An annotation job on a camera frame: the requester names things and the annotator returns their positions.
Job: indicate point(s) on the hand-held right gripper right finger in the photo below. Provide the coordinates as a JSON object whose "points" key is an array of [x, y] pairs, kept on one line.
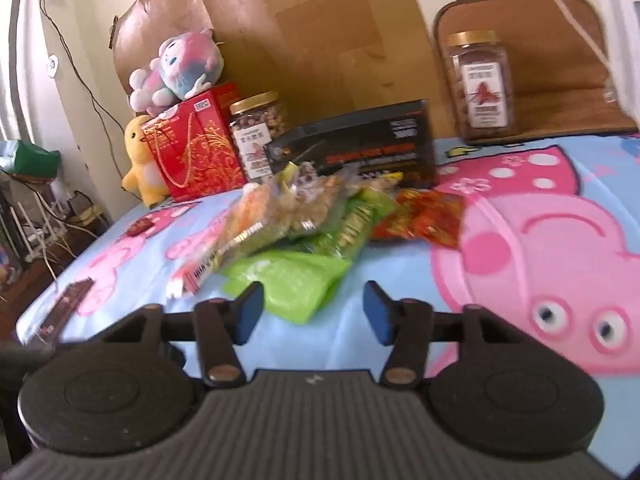
{"points": [[376, 310]]}

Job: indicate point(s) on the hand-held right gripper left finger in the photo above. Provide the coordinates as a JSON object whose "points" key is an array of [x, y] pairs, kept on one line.
{"points": [[248, 310]]}

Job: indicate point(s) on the bright green snack packet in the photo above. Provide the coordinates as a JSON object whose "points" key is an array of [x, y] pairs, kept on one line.
{"points": [[287, 280]]}

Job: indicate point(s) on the red and white snack packet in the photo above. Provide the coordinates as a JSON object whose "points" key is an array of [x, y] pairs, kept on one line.
{"points": [[192, 272]]}

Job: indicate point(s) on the orange snack packet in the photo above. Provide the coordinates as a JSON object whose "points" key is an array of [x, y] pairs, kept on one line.
{"points": [[247, 220]]}

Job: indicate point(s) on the dark green striped snack packet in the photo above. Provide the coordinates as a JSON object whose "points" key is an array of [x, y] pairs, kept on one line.
{"points": [[350, 222]]}

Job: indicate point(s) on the clear nut snack packet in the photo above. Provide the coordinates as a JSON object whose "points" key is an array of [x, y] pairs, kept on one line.
{"points": [[312, 200]]}

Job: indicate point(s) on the black printed cardboard box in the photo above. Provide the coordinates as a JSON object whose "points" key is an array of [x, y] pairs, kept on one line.
{"points": [[360, 145]]}

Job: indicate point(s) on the small red wrapper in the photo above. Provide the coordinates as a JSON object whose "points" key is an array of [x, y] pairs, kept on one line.
{"points": [[136, 228]]}

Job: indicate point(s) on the red gift box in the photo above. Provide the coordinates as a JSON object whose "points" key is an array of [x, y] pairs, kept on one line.
{"points": [[197, 150]]}

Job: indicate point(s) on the printed cartoon pig blanket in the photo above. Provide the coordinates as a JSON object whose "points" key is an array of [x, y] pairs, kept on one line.
{"points": [[525, 220]]}

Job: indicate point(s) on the round nut jar gold lid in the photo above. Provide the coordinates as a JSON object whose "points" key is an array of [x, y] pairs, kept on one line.
{"points": [[257, 132]]}

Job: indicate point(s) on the dark chocolate bar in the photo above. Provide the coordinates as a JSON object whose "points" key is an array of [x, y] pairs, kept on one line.
{"points": [[67, 307]]}

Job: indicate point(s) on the yellow duck plush toy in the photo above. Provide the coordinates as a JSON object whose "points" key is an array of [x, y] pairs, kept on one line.
{"points": [[140, 160]]}

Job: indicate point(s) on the square nut jar gold lid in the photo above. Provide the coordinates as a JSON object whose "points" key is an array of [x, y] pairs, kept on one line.
{"points": [[482, 87]]}

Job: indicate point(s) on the pink and blue plush toy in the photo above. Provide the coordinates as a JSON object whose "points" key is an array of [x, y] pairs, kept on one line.
{"points": [[182, 67]]}

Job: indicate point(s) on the green bag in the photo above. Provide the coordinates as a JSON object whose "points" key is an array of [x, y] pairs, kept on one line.
{"points": [[30, 160]]}

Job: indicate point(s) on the brown cardboard sheet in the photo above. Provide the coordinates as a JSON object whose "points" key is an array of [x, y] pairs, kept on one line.
{"points": [[300, 35]]}

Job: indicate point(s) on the brown seat cushion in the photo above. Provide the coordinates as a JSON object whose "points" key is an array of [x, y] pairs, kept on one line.
{"points": [[555, 75]]}

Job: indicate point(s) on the white window frame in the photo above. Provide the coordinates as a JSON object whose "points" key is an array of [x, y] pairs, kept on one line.
{"points": [[617, 25]]}

